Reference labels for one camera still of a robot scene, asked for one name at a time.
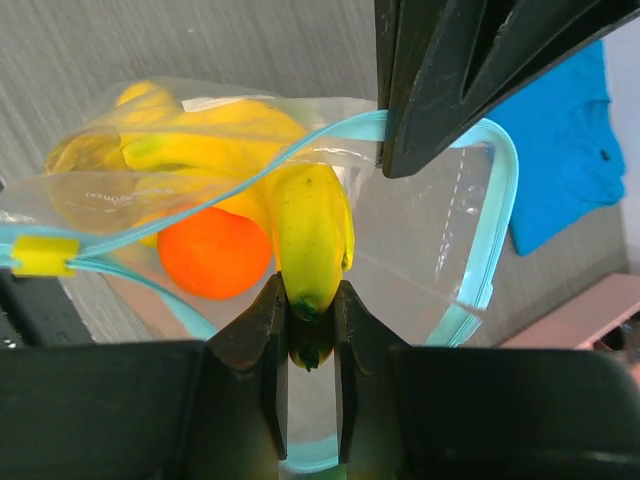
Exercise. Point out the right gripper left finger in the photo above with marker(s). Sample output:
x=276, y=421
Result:
x=199, y=409

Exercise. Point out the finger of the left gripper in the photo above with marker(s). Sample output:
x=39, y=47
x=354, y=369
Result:
x=404, y=31
x=485, y=51

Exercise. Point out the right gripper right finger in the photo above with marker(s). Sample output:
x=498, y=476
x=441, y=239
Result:
x=414, y=412

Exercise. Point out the toy orange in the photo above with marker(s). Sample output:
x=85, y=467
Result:
x=214, y=254

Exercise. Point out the clear zip top bag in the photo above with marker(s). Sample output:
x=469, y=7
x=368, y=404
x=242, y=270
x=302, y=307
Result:
x=426, y=248

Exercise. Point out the toy banana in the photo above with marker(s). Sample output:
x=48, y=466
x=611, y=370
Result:
x=149, y=157

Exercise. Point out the blue folded cloth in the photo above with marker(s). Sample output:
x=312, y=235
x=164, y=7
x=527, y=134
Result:
x=570, y=161

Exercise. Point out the pink compartment tray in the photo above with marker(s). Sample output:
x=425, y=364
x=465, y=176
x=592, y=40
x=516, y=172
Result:
x=581, y=321

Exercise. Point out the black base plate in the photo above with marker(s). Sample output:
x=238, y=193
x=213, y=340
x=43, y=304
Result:
x=40, y=313

